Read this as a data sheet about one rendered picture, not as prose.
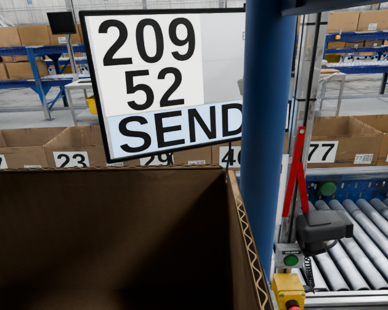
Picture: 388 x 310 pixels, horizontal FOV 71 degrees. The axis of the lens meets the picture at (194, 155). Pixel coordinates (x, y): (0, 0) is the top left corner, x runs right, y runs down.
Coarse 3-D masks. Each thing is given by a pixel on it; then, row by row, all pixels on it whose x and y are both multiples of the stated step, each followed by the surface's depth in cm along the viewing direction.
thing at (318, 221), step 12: (300, 216) 68; (312, 216) 66; (324, 216) 66; (336, 216) 65; (300, 228) 66; (312, 228) 64; (324, 228) 63; (336, 228) 63; (348, 228) 63; (312, 240) 64; (324, 240) 65; (312, 252) 68; (324, 252) 67
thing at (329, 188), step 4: (324, 184) 127; (328, 184) 126; (332, 184) 126; (320, 188) 128; (324, 188) 126; (328, 188) 126; (332, 188) 126; (324, 192) 127; (328, 192) 127; (332, 192) 127
